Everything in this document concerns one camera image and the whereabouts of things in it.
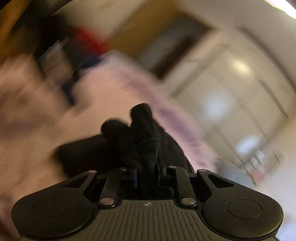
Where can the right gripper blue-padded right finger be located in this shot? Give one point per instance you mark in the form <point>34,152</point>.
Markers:
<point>162,172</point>

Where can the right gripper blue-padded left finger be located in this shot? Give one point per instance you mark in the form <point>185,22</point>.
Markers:
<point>133,177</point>

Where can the black shorts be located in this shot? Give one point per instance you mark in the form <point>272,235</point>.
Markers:
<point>143,145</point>

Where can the lilac fleece blanket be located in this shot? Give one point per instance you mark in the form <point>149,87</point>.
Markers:
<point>176,122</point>

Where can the cream sliding wardrobe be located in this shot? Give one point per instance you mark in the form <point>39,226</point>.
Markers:
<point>234,91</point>

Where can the patterned white bedspread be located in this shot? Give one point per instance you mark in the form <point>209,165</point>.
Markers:
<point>35,119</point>

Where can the folded blue garment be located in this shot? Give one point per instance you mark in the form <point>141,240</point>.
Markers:
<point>84,60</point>

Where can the wooden door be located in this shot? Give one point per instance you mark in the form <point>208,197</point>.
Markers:
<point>158,35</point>

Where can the folded red garment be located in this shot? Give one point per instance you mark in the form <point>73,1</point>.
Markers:
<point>88,42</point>

